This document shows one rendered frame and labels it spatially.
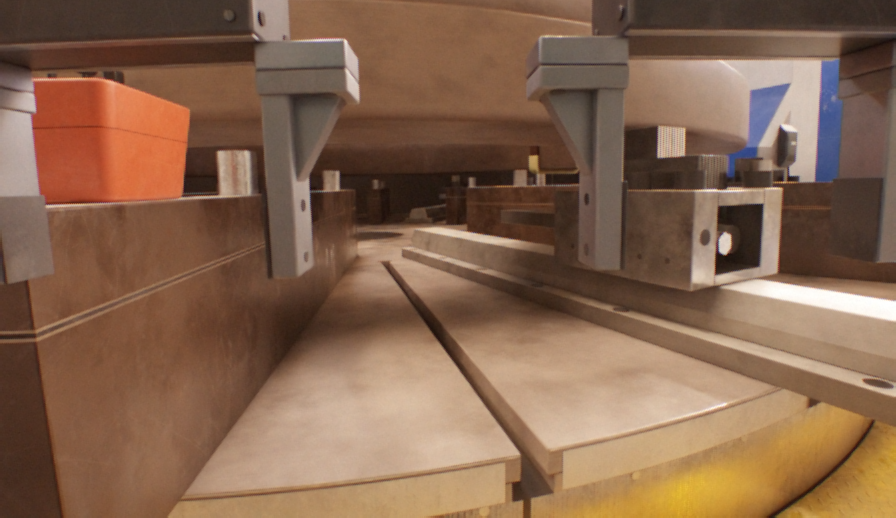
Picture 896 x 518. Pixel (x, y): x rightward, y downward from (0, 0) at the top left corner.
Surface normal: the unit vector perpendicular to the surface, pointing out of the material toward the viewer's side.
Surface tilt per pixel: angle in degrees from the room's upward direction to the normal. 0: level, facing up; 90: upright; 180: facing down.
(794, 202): 90
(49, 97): 97
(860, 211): 90
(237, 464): 0
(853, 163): 90
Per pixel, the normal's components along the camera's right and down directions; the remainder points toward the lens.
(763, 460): 0.43, 0.10
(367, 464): -0.02, -0.99
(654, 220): -0.89, 0.07
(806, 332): -0.85, -0.25
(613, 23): -1.00, 0.02
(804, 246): -0.65, 0.10
